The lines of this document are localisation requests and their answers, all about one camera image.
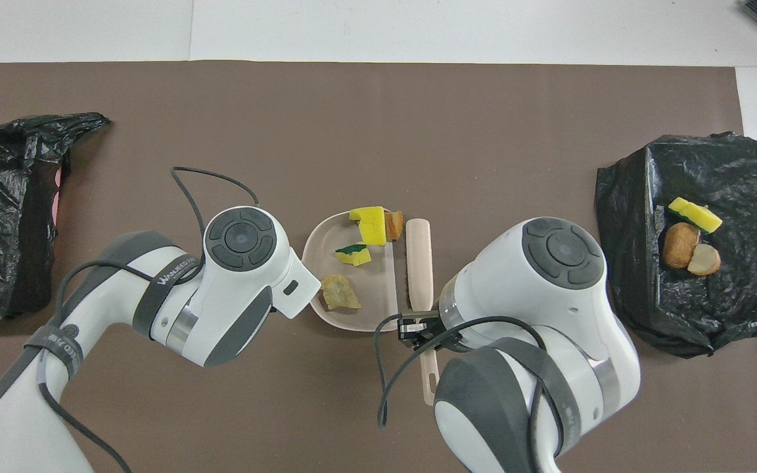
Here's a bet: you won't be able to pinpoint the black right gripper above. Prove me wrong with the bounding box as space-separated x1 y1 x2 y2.
398 313 448 352

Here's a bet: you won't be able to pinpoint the beige brush black bristles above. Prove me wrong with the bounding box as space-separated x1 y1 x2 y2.
396 218 440 406

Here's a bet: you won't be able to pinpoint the angular beige sponge chunk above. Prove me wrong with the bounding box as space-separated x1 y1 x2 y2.
320 274 363 311

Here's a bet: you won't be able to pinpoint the yellow green scouring sponge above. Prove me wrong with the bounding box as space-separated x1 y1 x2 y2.
335 243 373 267

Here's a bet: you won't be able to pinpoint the yellow sponge piece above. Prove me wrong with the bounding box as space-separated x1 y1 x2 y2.
349 206 387 246
668 197 723 235

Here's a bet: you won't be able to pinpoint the beige plastic dustpan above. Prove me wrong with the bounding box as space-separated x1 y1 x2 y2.
302 209 412 332

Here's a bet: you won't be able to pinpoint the brown sponge chunk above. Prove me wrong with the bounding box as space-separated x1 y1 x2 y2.
663 222 700 270

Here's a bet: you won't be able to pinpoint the rounded beige sponge chunk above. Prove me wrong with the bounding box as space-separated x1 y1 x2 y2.
687 243 722 277

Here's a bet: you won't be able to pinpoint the brown paper table mat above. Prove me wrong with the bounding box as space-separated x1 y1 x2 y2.
0 61 757 473

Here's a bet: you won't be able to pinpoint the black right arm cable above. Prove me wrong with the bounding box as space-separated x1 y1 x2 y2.
377 314 550 428

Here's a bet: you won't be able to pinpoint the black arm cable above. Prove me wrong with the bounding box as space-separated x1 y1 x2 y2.
377 314 550 428
37 166 261 473

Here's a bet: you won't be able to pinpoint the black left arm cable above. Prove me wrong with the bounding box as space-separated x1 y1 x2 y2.
37 166 261 473

